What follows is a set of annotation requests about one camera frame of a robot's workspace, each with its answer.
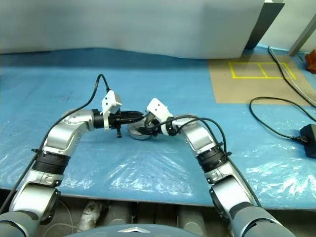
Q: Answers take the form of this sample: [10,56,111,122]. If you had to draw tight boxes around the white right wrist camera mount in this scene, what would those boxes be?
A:
[145,97,175,136]

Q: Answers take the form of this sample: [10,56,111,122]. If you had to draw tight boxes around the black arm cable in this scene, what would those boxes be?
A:
[165,115,262,207]
[0,73,111,213]

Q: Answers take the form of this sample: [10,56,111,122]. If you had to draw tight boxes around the brown cardboard sheet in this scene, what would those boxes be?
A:
[207,53,316,107]

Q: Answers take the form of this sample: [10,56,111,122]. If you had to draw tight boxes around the black power adapter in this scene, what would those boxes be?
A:
[300,124,316,158]

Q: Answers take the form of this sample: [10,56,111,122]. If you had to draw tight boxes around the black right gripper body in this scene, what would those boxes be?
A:
[147,114,161,134]

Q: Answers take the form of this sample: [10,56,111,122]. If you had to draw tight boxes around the grey cable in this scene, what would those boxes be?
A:
[268,45,316,108]

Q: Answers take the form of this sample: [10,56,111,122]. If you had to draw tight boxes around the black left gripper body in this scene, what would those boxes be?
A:
[108,111,124,139]

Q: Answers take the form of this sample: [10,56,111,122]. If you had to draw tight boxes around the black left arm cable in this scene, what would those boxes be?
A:
[0,73,111,213]

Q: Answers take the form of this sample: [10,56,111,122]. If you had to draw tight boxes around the blue plastic table sheet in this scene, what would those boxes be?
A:
[0,44,316,205]

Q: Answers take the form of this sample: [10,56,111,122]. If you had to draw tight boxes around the yellow tape rectangle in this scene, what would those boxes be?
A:
[228,61,297,79]

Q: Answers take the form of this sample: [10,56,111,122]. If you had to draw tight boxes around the dark grey panel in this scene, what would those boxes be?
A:
[245,1,286,50]

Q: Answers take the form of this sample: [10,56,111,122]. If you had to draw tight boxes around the small metal bowl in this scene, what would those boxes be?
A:
[127,116,156,142]

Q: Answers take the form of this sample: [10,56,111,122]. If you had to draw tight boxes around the aluminium profile post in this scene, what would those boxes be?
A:
[288,18,316,56]

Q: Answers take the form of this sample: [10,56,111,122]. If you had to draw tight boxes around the grey robot torso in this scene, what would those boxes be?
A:
[64,223,235,237]

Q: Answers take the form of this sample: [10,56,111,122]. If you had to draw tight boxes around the orange brown object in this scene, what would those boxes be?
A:
[305,49,316,74]

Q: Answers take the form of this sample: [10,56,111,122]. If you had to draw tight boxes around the grey rounded shape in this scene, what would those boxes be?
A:
[108,200,137,226]
[177,205,207,230]

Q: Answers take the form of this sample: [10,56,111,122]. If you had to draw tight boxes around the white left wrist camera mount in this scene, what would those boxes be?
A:
[100,90,123,130]

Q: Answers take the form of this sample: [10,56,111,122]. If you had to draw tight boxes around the white backdrop board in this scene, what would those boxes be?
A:
[0,0,266,60]

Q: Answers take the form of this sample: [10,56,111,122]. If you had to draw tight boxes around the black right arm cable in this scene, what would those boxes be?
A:
[165,115,262,207]

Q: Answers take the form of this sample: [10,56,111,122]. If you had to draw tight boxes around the thin white wire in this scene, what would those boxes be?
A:
[58,199,78,231]

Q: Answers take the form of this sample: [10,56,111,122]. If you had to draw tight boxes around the black power cable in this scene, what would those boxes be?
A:
[249,96,316,144]

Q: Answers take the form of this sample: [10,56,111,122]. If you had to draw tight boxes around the white crumpled cloth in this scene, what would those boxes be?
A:
[76,201,102,233]

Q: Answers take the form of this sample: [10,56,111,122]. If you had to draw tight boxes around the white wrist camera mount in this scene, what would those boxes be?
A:
[100,90,123,130]
[145,97,175,136]

